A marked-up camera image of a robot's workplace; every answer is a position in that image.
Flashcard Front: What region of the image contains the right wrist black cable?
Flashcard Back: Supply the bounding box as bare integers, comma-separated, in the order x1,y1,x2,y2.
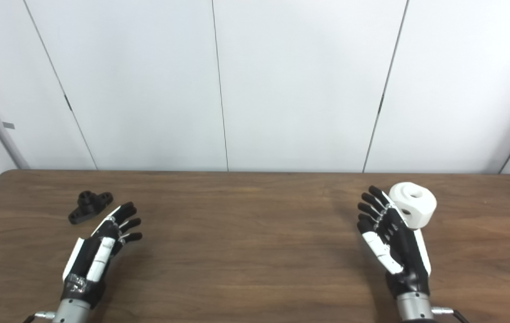
431,306,471,323

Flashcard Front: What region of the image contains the black flanged holder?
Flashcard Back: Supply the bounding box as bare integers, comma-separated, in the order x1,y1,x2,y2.
68,191,114,225

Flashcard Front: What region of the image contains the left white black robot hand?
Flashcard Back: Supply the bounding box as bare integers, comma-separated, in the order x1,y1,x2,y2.
61,202,143,310

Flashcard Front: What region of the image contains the round white plastic piece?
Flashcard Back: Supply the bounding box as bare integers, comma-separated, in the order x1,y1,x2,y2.
388,182,437,230

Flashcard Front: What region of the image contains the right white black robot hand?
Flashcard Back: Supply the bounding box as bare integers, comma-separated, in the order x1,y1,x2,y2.
356,185,432,299

